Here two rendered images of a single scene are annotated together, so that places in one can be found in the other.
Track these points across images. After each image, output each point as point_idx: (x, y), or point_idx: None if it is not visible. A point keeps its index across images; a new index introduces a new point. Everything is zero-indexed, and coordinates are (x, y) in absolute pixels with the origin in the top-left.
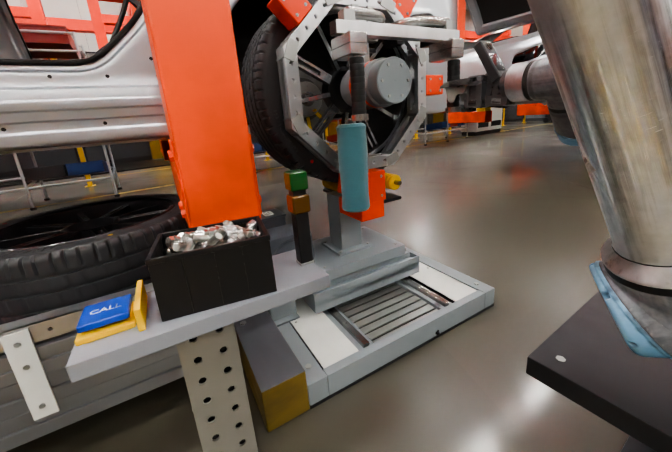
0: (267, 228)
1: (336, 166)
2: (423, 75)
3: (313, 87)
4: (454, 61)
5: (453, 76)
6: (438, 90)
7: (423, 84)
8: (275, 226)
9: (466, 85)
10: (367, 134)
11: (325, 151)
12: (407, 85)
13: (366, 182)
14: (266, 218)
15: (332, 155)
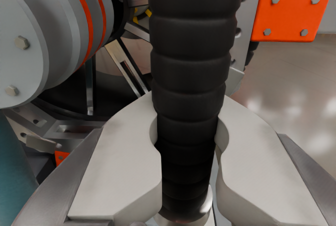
0: (25, 149)
1: (26, 142)
2: None
3: None
4: None
5: (158, 91)
6: (298, 32)
7: (245, 14)
8: (34, 150)
9: (216, 185)
10: (133, 84)
11: (24, 110)
12: (26, 60)
13: (3, 215)
14: (21, 141)
15: (13, 127)
